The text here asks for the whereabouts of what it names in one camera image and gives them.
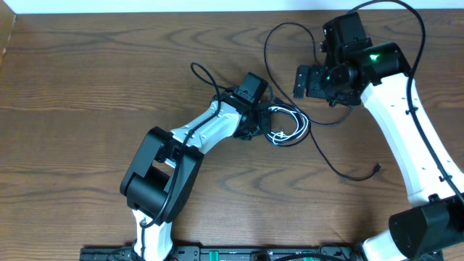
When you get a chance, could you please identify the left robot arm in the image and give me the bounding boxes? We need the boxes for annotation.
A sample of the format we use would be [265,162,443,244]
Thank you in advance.
[120,72,270,260]

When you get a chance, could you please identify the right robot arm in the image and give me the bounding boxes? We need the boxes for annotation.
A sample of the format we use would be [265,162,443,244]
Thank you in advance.
[293,12,463,260]

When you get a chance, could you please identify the white cable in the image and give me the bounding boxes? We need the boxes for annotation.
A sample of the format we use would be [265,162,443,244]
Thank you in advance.
[267,104,310,146]

